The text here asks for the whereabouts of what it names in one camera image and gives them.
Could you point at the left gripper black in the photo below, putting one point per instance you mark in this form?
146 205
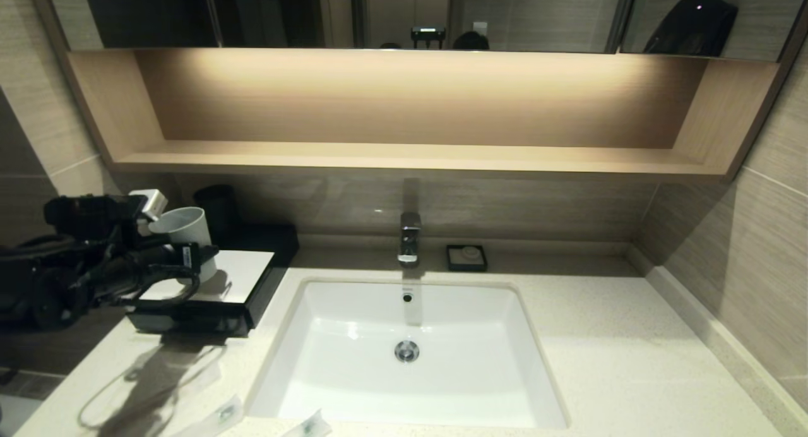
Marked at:
145 266

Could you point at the grey plastic cup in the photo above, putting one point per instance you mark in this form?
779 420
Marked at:
189 228

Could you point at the black amenity box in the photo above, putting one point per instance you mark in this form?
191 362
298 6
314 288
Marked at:
271 279

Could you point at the black cylindrical cup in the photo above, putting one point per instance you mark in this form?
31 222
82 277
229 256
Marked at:
221 203

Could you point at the small clear toiletry packet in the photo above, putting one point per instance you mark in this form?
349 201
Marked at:
309 425
218 418

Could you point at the chrome faucet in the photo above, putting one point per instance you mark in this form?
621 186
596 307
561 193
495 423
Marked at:
409 238

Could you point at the chrome sink drain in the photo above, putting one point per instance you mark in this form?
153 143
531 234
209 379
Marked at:
407 351

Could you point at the white sink basin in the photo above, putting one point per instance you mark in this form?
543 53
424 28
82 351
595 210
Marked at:
410 389

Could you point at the black soap dish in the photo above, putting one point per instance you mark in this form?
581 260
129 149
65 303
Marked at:
451 261

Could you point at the mirror cabinet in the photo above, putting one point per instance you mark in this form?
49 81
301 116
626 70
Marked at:
158 14

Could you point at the round beige soap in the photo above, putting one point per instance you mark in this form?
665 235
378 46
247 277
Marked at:
470 254

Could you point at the glossy black dome object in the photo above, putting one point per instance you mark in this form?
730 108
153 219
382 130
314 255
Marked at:
691 28

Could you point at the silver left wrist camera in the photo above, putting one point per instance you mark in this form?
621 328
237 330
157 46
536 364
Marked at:
150 204

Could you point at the light wooden wall shelf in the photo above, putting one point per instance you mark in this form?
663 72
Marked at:
410 159

